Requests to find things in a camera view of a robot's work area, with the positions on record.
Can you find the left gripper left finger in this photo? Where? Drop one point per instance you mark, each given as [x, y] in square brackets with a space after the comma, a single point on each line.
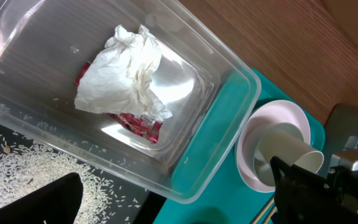
[57, 202]

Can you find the left wooden chopstick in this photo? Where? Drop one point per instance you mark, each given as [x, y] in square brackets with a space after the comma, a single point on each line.
[264, 211]

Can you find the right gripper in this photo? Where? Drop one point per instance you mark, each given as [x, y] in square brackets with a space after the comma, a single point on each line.
[304, 197]

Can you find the white round plate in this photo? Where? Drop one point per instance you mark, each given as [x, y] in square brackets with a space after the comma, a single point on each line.
[273, 112]

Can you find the white napkin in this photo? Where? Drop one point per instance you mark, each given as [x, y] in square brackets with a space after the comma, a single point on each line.
[138, 56]

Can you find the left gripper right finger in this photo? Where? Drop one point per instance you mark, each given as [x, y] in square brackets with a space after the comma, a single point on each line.
[150, 209]

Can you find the teal serving tray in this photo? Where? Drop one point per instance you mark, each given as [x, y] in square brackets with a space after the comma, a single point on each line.
[227, 198]

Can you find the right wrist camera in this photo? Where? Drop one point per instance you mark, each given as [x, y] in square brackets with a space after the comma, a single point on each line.
[348, 156]

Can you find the red snack wrapper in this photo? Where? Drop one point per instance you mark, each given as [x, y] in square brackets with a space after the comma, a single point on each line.
[138, 126]

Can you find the black plastic tray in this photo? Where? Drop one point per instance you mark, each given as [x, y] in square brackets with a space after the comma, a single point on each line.
[27, 165]

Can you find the pile of rice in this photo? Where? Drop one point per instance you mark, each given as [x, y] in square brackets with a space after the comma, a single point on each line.
[80, 147]

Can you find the right wooden chopstick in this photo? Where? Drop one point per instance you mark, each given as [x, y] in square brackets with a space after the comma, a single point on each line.
[269, 215]

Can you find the white paper cup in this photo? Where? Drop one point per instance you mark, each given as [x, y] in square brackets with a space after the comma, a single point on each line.
[309, 159]

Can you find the wooden chopstick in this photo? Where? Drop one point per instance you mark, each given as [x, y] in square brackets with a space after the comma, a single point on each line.
[264, 211]
[269, 215]

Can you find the clear plastic bin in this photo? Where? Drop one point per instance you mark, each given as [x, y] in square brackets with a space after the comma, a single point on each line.
[208, 89]

